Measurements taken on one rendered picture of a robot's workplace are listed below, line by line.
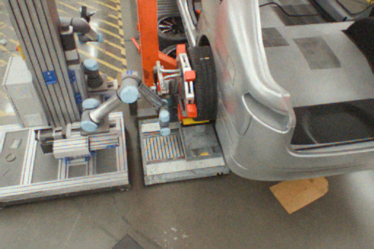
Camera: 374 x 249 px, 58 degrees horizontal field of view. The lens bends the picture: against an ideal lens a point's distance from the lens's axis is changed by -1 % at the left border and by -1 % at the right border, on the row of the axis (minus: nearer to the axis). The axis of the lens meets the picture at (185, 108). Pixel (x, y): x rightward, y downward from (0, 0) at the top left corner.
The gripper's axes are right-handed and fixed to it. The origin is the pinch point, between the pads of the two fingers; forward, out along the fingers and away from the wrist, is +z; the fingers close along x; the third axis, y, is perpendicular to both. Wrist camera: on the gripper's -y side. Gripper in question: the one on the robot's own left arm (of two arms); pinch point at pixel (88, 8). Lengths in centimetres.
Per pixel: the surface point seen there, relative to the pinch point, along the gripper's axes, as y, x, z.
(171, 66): 39, 85, -17
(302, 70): -5, 197, -46
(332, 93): 1, 223, -63
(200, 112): 25, 114, -87
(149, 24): -9, 60, -24
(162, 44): 75, 71, 69
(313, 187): 91, 239, -99
